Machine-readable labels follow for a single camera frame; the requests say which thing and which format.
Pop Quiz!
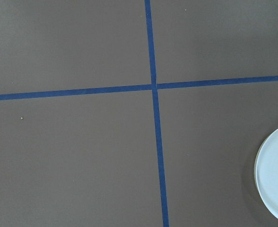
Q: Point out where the white round plate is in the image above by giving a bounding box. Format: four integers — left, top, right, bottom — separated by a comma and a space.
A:
254, 128, 278, 219

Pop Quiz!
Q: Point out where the long blue tape strip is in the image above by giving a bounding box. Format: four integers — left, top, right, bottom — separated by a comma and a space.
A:
144, 0, 170, 227

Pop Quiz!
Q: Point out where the crosswise blue tape strip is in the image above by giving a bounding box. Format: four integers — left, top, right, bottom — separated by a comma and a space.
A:
0, 76, 278, 101

